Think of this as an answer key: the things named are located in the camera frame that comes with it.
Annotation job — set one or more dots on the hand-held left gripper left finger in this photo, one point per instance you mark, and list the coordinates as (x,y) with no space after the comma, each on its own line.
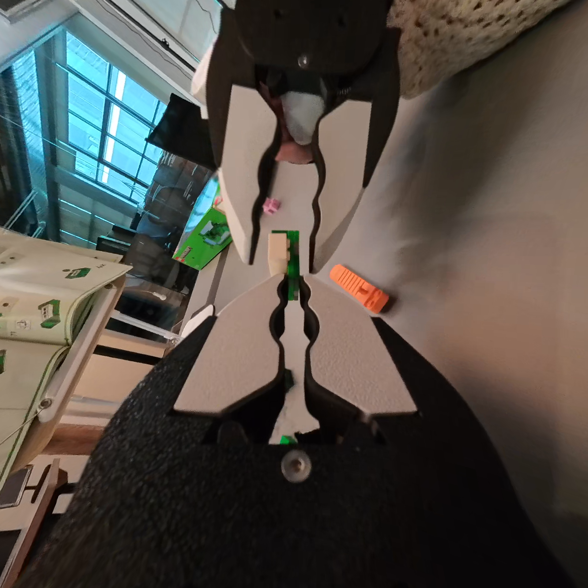
(229,363)

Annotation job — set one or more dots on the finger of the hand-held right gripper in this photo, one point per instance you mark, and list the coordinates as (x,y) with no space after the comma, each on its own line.
(243,160)
(344,160)

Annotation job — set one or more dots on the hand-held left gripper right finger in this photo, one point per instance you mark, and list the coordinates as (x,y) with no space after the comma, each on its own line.
(358,363)

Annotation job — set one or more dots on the green and white lego assembly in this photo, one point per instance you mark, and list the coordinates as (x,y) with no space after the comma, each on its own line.
(282,250)

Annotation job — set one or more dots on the person's right forearm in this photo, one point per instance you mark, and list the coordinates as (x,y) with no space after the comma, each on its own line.
(459,41)

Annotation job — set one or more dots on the pink lego pig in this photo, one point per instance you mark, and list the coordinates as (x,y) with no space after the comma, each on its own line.
(271,206)

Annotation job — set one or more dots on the green lego box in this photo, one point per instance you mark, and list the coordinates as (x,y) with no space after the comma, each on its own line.
(206,234)

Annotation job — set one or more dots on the lego instruction booklet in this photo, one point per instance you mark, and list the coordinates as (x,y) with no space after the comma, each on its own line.
(36,294)

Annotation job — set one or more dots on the person's right hand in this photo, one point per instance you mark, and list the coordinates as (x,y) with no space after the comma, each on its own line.
(296,154)

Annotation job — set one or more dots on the black monitor panel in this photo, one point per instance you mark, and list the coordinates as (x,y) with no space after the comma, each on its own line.
(179,133)

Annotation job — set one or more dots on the orange brick separator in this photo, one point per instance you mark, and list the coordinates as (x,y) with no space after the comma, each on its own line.
(358,289)

